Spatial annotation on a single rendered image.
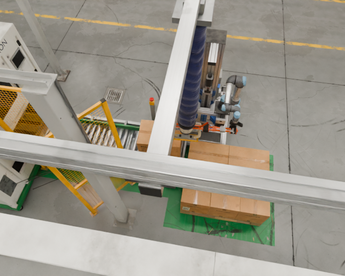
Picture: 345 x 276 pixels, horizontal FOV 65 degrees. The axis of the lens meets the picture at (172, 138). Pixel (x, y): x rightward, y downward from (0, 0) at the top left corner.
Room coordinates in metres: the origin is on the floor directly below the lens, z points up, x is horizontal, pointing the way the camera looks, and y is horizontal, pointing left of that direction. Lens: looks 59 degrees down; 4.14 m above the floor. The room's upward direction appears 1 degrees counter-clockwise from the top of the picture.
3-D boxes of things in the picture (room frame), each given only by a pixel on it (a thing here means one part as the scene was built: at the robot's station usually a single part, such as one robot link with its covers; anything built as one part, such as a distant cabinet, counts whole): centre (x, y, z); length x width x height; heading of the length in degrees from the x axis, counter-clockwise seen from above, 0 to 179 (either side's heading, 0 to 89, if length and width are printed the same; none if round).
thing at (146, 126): (1.99, 0.17, 0.75); 0.60 x 0.40 x 0.40; 83
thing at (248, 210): (1.51, -0.77, 0.34); 1.20 x 1.00 x 0.40; 79
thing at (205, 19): (1.92, -0.19, 2.85); 0.30 x 0.30 x 0.05; 79
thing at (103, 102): (1.41, 0.95, 1.05); 0.87 x 0.10 x 2.10; 131
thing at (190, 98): (1.92, -0.19, 2.22); 0.24 x 0.24 x 1.25
